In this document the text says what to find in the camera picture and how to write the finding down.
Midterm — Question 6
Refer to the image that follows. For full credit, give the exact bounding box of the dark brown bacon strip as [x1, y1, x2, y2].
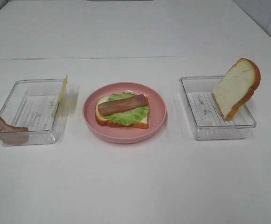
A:
[97, 94, 148, 116]

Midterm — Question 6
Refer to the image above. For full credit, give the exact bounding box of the white bread slice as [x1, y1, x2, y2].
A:
[95, 93, 149, 130]

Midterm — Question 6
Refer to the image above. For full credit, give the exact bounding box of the pale pink bacon strip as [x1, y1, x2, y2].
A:
[0, 116, 29, 145]

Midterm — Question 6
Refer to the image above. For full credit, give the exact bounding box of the pink round plate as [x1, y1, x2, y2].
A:
[83, 82, 167, 144]

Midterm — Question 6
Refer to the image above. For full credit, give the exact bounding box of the clear right plastic tray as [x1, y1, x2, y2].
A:
[179, 76, 257, 140]

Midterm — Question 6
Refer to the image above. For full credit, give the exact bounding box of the clear plastic tray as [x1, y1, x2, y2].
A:
[179, 76, 257, 140]
[0, 78, 68, 146]

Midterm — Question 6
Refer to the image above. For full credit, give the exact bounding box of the yellow cheese slice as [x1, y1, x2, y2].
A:
[51, 75, 68, 118]

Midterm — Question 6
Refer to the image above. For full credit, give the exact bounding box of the upright bread slice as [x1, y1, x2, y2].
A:
[212, 58, 261, 120]

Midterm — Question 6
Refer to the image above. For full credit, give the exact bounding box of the clear left plastic tray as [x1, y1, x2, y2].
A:
[0, 78, 68, 146]

